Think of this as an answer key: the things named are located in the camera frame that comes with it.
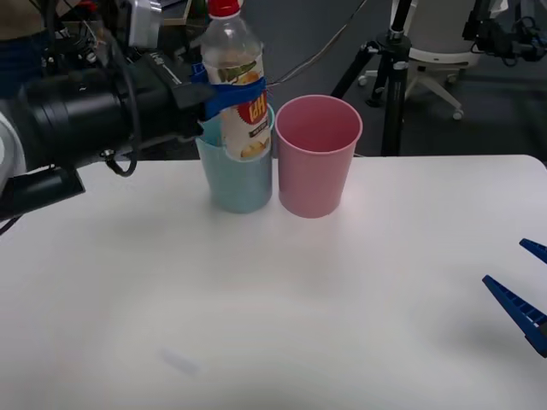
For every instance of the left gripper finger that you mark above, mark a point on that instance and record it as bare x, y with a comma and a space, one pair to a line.
226, 94
198, 73

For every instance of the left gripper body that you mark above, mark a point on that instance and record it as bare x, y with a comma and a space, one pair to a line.
156, 107

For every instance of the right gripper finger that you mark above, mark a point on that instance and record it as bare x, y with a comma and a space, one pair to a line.
519, 309
536, 248

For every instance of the clear plastic bottle red cap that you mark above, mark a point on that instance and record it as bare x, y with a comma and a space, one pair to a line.
231, 47

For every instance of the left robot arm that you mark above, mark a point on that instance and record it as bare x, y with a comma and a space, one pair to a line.
72, 111

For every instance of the black mechanical arm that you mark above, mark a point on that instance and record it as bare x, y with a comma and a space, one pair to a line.
500, 38

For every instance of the pale blue plastic bin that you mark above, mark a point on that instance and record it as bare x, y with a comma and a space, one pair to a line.
241, 183

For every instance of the pink plastic bin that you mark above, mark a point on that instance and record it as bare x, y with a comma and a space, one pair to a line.
314, 179

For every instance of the black tripod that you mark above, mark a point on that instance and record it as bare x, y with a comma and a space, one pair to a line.
393, 85

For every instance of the white office chair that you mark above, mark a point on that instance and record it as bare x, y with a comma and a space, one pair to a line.
440, 47

